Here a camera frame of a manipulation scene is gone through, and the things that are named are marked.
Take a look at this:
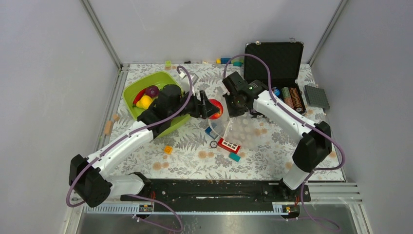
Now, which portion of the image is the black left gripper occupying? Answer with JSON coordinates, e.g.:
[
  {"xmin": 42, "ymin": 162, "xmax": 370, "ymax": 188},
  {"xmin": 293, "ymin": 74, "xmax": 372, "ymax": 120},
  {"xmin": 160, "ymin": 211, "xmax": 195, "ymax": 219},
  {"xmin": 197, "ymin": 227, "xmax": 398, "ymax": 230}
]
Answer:
[{"xmin": 169, "ymin": 88, "xmax": 219, "ymax": 119}]

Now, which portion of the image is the red toy apple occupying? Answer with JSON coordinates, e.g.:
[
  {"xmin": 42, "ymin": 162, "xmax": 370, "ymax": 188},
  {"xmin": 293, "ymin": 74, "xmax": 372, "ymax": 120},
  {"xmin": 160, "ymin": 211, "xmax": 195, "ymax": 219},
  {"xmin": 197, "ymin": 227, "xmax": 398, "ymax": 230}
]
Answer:
[{"xmin": 209, "ymin": 99, "xmax": 224, "ymax": 120}]

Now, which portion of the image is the clear zip top bag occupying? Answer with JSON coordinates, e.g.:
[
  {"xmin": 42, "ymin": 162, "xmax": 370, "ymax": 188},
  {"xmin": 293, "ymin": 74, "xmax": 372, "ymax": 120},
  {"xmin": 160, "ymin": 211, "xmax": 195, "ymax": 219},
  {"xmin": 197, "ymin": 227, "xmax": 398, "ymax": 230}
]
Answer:
[{"xmin": 208, "ymin": 95, "xmax": 277, "ymax": 151}]

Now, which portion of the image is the yellow toy pear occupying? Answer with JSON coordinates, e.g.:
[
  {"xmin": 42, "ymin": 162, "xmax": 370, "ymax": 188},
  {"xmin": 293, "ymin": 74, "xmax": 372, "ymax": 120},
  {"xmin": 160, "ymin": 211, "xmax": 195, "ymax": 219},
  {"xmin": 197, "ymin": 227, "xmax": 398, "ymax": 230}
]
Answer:
[{"xmin": 136, "ymin": 95, "xmax": 153, "ymax": 110}]

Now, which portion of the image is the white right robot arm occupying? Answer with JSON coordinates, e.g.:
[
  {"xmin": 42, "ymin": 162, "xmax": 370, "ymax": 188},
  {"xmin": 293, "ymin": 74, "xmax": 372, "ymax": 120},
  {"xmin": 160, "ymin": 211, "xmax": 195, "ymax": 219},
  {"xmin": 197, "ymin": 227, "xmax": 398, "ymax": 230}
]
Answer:
[{"xmin": 222, "ymin": 72, "xmax": 332, "ymax": 201}]

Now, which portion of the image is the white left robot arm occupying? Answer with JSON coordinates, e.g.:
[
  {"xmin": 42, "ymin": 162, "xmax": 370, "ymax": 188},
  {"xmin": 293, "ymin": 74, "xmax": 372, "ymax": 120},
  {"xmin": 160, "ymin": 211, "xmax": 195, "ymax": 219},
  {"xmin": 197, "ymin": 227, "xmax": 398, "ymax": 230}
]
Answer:
[{"xmin": 67, "ymin": 84, "xmax": 220, "ymax": 207}]

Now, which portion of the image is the blue grey toy block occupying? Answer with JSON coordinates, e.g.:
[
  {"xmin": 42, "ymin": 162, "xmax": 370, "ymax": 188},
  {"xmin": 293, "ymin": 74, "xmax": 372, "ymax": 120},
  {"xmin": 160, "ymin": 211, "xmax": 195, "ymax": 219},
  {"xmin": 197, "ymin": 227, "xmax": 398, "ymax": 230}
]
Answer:
[{"xmin": 205, "ymin": 127, "xmax": 219, "ymax": 139}]

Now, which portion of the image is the red toy calculator block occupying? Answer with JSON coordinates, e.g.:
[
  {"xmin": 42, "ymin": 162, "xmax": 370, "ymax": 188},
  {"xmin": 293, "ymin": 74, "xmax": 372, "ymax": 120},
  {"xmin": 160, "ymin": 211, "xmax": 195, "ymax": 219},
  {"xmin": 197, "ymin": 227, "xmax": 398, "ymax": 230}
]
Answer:
[{"xmin": 217, "ymin": 138, "xmax": 241, "ymax": 154}]

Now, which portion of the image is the teal toy block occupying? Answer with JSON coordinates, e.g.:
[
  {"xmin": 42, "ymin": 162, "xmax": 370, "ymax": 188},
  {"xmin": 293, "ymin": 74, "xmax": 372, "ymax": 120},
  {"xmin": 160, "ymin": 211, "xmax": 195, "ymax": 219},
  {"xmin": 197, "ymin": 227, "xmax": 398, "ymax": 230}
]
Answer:
[{"xmin": 228, "ymin": 153, "xmax": 241, "ymax": 162}]

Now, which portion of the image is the floral table mat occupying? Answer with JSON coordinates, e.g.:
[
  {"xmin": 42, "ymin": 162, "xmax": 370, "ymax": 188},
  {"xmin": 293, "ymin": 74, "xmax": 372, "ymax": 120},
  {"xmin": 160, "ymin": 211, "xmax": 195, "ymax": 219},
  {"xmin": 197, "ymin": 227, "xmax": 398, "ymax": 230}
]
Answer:
[{"xmin": 99, "ymin": 63, "xmax": 346, "ymax": 181}]

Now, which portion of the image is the blue yellow block row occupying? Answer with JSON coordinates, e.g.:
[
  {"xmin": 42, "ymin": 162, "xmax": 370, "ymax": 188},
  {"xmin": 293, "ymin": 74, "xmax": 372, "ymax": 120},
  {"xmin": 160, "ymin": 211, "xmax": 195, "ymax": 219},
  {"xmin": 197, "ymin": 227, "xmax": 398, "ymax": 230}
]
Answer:
[{"xmin": 216, "ymin": 58, "xmax": 244, "ymax": 67}]

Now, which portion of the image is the orange toy block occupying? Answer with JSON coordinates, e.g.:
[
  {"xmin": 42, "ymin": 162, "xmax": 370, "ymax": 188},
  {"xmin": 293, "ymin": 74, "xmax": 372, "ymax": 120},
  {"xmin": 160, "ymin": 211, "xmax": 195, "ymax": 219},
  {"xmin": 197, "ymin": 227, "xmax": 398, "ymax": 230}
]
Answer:
[{"xmin": 164, "ymin": 146, "xmax": 173, "ymax": 155}]

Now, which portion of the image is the purple toy onion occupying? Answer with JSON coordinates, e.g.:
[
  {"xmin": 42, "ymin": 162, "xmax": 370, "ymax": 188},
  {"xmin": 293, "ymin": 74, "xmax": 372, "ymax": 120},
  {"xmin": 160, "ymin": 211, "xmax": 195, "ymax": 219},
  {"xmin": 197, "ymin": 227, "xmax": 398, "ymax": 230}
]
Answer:
[{"xmin": 145, "ymin": 85, "xmax": 160, "ymax": 98}]

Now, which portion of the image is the red toy chili pepper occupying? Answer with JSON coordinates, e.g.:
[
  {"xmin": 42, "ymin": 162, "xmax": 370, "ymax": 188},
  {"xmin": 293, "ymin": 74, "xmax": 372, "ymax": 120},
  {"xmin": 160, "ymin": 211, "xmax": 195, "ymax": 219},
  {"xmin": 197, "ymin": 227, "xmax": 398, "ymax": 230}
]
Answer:
[{"xmin": 132, "ymin": 88, "xmax": 146, "ymax": 106}]

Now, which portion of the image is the black poker chip case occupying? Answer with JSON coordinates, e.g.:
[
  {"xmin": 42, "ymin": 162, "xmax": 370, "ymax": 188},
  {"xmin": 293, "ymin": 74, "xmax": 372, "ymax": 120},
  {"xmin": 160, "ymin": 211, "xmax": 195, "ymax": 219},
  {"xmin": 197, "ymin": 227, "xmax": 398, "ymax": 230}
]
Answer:
[{"xmin": 244, "ymin": 41, "xmax": 306, "ymax": 115}]

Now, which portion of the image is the grey building baseplate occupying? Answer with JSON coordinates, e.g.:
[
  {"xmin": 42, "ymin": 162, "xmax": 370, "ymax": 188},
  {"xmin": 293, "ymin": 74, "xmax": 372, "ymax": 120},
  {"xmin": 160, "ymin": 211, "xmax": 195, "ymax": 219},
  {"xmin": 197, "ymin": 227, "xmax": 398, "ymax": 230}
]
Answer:
[{"xmin": 304, "ymin": 85, "xmax": 330, "ymax": 110}]

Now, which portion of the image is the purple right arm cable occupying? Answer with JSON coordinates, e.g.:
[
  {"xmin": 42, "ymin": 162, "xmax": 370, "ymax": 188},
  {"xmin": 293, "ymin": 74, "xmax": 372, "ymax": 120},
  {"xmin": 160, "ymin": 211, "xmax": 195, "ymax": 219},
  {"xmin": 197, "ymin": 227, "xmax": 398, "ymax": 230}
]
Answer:
[{"xmin": 223, "ymin": 53, "xmax": 346, "ymax": 233}]

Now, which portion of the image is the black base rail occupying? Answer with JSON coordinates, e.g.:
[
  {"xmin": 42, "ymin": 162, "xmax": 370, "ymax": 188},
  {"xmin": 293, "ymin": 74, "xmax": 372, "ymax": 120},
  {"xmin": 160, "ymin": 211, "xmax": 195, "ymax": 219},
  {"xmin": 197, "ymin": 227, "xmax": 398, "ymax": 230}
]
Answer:
[{"xmin": 139, "ymin": 179, "xmax": 311, "ymax": 212}]

